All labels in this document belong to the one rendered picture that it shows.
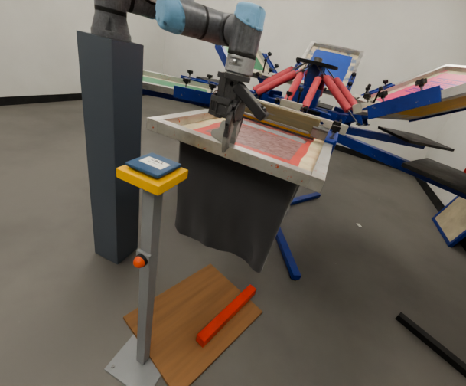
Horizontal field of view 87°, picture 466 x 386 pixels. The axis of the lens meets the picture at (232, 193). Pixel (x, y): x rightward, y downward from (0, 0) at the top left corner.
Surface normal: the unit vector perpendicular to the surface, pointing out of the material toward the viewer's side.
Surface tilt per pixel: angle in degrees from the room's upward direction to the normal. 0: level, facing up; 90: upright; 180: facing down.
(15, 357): 0
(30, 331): 0
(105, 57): 90
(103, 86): 90
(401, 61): 90
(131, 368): 0
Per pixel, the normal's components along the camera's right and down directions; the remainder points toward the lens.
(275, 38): -0.40, 0.38
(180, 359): 0.21, -0.85
